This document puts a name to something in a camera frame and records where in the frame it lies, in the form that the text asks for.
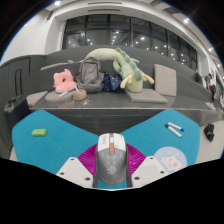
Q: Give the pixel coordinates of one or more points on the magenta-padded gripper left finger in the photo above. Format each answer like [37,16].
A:
[75,171]

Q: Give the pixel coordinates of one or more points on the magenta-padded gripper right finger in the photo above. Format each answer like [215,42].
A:
[148,170]

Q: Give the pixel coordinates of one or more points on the grey computer mouse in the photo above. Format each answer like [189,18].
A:
[111,163]

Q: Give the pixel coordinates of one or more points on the round pale blue mouse pad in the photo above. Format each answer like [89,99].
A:
[171,160]

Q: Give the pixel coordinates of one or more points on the white marker black cap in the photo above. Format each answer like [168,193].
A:
[174,131]

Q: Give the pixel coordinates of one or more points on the green eraser block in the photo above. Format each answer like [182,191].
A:
[39,132]

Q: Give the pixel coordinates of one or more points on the black bag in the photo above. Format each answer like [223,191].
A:
[209,132]

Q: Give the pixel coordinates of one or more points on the grey flat seat cushion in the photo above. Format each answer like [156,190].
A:
[146,96]

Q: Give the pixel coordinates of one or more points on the grey round seat cushion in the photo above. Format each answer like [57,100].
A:
[57,97]

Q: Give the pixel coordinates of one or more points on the tan woven hat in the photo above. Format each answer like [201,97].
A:
[80,95]

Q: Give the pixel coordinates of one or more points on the grey small seat cushion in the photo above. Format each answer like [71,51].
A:
[36,98]

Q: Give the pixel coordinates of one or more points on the black suitcase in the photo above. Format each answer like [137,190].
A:
[16,111]

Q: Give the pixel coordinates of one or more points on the pink plush cushion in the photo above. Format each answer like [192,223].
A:
[64,81]

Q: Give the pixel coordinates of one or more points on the grey square upright cushion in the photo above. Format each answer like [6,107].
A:
[165,80]

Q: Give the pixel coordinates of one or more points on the dark blue patterned bag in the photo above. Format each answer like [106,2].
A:
[111,83]

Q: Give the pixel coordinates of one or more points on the grey stepped bench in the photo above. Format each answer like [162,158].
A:
[40,80]

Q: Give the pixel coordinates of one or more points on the grey backpack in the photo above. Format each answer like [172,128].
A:
[90,73]

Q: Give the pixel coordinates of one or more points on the green dragon plush toy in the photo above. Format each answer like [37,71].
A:
[128,68]

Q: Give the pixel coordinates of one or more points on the person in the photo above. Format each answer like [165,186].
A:
[210,86]

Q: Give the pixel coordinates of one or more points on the ceiling lights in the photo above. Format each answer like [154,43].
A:
[186,20]

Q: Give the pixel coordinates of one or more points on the dark glass window wall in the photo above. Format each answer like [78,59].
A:
[96,35]

